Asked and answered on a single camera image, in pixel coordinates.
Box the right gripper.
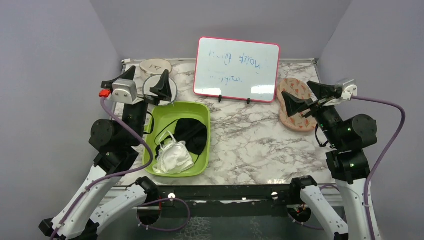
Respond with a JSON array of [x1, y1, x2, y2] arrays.
[[282, 80, 345, 147]]

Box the floral mesh laundry bag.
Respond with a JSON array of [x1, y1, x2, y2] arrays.
[[276, 78, 317, 132]]

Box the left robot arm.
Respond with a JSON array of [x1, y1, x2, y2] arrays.
[[39, 66, 172, 240]]

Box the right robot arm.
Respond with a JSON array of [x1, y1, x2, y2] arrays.
[[282, 79, 381, 240]]

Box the round white mesh laundry bag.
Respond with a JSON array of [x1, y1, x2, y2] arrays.
[[142, 75, 178, 106]]

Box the black bra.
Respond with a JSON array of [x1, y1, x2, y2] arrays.
[[154, 118, 208, 156]]

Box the white bra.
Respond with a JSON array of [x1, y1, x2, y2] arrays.
[[152, 130, 194, 175]]

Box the round wooden slice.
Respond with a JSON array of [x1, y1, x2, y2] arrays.
[[139, 58, 173, 81]]

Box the green plastic tray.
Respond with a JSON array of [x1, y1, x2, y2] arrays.
[[144, 101, 211, 178]]

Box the pink framed whiteboard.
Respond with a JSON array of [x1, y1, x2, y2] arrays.
[[193, 36, 280, 103]]

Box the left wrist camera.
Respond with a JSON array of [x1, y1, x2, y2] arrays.
[[99, 78, 142, 105]]

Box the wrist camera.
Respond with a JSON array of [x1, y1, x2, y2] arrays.
[[99, 78, 142, 105], [324, 78, 358, 107]]

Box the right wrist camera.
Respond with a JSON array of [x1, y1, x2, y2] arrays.
[[324, 78, 358, 107]]

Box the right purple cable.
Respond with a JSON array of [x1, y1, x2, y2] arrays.
[[351, 95, 407, 240]]

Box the black front rail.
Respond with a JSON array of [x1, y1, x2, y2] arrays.
[[125, 183, 332, 220]]

